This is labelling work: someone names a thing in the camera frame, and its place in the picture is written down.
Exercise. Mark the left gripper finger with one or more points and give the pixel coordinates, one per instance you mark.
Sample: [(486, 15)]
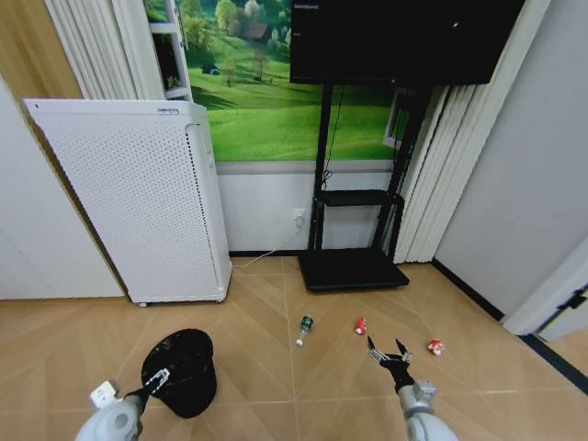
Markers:
[(154, 375), (158, 381)]

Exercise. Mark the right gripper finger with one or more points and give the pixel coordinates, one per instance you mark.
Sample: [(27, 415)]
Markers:
[(403, 349), (375, 351)]

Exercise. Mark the black round trash bin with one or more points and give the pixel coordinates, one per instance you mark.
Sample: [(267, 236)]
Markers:
[(184, 367)]

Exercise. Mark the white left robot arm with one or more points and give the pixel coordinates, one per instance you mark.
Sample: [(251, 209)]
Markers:
[(108, 420)]

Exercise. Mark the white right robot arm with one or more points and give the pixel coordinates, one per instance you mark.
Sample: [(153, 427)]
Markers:
[(425, 418)]

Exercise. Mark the black television floor stand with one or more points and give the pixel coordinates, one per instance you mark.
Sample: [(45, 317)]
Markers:
[(351, 273)]

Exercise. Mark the crushed red can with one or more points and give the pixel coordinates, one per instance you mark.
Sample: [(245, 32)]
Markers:
[(360, 325), (436, 347)]

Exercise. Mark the green label plastic bottle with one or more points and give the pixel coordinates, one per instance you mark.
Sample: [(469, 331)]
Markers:
[(306, 325)]

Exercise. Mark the white door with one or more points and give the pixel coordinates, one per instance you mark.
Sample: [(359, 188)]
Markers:
[(542, 305)]

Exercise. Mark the white perforated air purifier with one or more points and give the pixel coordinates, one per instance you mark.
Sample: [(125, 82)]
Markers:
[(147, 197)]

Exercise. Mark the black door fitting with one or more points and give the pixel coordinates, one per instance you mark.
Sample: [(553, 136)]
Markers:
[(574, 301)]

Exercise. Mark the white pleated curtain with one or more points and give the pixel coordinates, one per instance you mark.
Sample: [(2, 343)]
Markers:
[(441, 174), (101, 46)]

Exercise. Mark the black television screen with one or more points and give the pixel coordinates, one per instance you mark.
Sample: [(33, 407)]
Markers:
[(395, 41)]

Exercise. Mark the white wall socket with plug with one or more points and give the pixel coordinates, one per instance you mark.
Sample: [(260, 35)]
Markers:
[(299, 217)]

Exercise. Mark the green meadow wall mural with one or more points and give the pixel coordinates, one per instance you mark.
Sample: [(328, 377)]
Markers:
[(257, 105)]

